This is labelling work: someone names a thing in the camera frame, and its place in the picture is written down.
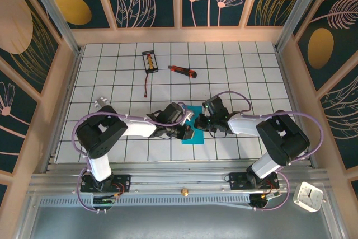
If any blue paper sheet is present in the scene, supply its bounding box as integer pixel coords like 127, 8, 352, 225
180, 105, 205, 145

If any white square clock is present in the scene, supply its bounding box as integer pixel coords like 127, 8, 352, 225
292, 181, 324, 213

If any red black utility knife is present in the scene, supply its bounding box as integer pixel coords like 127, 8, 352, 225
167, 65, 198, 79

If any black battery with red lead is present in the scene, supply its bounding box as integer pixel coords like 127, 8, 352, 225
141, 50, 159, 99

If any small black controller board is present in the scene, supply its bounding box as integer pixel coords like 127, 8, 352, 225
249, 191, 281, 206
92, 194, 120, 205

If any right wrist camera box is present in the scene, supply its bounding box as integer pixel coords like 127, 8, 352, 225
201, 96, 224, 118

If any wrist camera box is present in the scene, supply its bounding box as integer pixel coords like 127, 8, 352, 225
201, 96, 224, 118
161, 103, 194, 125

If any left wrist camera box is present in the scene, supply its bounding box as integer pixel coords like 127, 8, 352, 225
161, 103, 194, 125

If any aluminium front rail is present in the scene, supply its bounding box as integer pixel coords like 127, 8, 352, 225
26, 160, 333, 198

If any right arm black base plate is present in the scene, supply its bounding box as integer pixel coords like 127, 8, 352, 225
229, 172, 280, 191

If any grey slotted cable duct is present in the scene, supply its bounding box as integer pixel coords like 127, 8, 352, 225
39, 194, 252, 209

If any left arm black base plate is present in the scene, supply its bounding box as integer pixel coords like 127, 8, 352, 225
80, 174, 132, 194

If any aluminium frame post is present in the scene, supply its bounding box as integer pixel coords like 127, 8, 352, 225
23, 0, 83, 55
274, 0, 328, 52

